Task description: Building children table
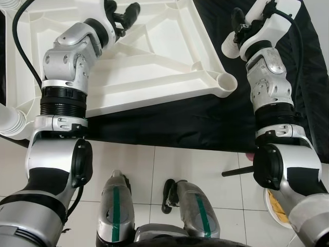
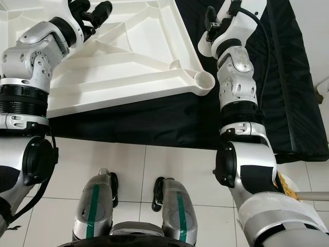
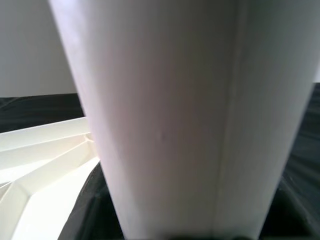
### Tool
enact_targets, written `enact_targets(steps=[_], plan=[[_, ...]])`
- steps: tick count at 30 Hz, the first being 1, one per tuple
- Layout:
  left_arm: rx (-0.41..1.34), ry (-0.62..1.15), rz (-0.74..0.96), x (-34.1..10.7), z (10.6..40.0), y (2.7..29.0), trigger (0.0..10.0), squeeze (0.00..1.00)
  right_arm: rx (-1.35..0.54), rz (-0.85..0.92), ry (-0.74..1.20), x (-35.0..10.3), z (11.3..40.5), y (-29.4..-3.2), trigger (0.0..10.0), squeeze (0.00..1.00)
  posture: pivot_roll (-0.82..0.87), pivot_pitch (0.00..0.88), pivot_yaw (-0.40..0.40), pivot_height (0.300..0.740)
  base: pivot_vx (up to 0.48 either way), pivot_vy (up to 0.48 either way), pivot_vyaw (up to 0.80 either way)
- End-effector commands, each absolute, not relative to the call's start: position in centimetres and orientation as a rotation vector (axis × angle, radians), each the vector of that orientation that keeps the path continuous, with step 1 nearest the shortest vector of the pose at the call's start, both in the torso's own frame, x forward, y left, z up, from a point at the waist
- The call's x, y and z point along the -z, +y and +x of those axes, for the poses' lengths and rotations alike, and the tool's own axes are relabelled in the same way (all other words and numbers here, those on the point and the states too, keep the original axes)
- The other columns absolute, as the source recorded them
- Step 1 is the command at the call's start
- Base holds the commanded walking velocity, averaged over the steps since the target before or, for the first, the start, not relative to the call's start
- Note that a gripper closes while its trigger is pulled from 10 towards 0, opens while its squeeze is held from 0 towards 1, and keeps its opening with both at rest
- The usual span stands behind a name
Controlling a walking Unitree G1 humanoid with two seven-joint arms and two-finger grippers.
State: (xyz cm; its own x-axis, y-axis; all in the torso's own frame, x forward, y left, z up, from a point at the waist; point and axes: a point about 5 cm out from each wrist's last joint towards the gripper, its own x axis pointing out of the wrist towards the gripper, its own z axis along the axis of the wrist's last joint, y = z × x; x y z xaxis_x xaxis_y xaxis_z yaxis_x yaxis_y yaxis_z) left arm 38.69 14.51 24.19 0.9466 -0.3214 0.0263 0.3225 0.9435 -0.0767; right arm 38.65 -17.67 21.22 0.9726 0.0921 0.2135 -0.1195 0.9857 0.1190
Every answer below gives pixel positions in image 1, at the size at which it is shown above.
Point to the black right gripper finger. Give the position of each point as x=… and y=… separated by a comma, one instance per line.
x=238, y=24

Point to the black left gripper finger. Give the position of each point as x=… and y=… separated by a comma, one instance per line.
x=131, y=13
x=110, y=6

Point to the white plastic children table top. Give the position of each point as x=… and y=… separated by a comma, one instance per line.
x=164, y=56

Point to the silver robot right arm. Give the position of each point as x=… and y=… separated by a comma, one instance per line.
x=272, y=103

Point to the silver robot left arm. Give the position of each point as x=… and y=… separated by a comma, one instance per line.
x=61, y=92

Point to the black table cloth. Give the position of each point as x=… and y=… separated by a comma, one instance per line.
x=180, y=128

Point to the pink white packet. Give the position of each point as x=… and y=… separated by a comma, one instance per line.
x=250, y=156

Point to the black metal table leg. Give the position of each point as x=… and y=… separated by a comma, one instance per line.
x=237, y=171

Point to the black robot left foot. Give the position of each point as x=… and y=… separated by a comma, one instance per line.
x=127, y=182

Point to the black robot foot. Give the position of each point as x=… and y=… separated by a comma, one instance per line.
x=168, y=195
x=127, y=182

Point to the black robot right foot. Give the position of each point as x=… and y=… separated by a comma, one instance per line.
x=168, y=195

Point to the white round plate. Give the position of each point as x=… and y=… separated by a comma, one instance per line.
x=267, y=206

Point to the silver robot left leg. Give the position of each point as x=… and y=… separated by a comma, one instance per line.
x=114, y=208

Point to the yellow crumpled cloth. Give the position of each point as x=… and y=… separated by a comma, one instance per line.
x=277, y=207

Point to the black robot torso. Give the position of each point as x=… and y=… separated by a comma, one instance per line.
x=175, y=243

